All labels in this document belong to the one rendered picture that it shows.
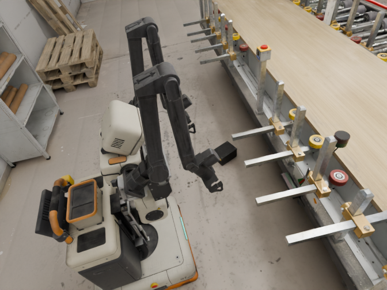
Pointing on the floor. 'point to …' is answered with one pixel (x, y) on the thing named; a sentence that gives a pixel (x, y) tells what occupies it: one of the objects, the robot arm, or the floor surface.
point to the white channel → (329, 11)
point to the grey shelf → (24, 108)
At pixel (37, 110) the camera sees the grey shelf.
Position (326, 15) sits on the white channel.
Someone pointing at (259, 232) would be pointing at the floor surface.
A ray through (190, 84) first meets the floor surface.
